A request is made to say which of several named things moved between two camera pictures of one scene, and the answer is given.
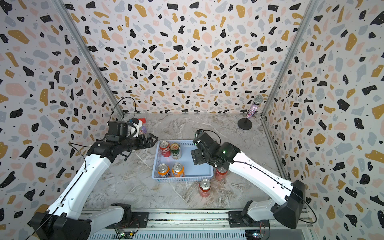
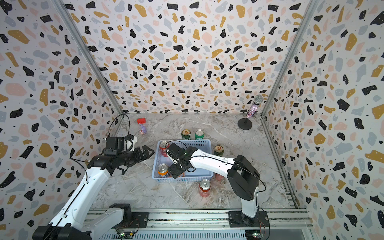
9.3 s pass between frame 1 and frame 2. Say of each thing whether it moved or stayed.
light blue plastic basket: stayed
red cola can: stayed
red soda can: stayed
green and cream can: moved
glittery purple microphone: stayed
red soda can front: stayed
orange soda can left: stayed
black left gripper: moved
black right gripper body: moved
